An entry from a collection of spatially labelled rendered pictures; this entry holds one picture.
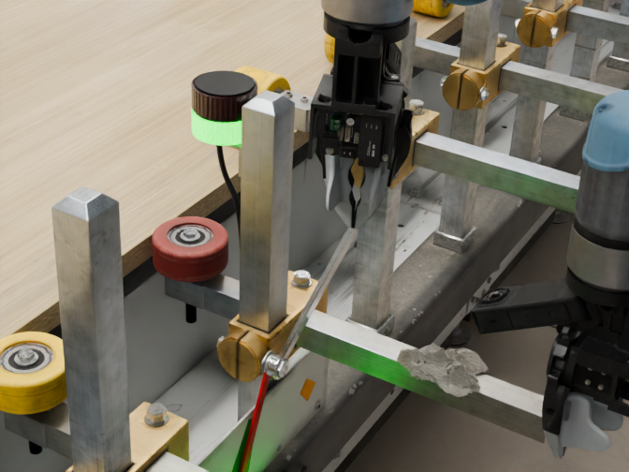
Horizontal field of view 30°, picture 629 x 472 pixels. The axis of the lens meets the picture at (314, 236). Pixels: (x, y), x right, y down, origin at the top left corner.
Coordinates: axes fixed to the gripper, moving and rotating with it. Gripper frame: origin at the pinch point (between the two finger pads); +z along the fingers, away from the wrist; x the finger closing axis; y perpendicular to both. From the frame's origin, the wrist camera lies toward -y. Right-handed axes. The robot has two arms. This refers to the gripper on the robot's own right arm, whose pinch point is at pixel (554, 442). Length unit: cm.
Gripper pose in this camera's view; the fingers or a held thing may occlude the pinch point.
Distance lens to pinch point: 114.3
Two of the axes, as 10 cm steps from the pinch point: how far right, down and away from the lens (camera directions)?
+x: 5.1, -4.4, 7.4
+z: -0.3, 8.5, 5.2
